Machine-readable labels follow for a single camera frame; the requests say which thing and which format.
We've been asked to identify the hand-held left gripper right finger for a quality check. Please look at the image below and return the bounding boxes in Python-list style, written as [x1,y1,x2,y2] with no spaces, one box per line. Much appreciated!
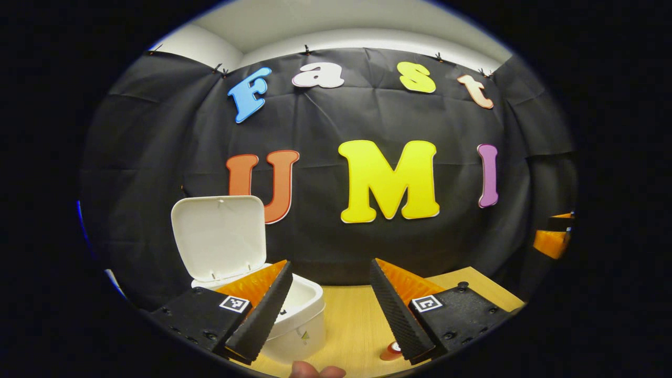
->
[369,258,518,365]

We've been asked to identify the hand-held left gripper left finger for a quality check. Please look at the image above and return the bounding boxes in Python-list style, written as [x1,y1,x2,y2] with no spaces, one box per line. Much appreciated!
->
[147,260,293,365]

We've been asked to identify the red pop can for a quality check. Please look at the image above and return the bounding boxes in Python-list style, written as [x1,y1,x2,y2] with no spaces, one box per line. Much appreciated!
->
[379,340,404,362]

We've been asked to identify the white desktop garbage bin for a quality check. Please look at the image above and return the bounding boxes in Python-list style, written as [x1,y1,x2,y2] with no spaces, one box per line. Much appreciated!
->
[171,195,326,365]

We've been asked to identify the wooden desktop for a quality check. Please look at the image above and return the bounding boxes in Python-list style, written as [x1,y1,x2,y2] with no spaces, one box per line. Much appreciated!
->
[231,266,526,378]

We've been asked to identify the white side desk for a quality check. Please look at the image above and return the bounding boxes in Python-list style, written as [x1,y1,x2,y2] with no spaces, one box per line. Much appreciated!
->
[105,269,128,298]

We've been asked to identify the black backdrop cloth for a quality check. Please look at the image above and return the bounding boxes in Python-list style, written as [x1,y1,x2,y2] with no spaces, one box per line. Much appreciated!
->
[79,47,578,310]

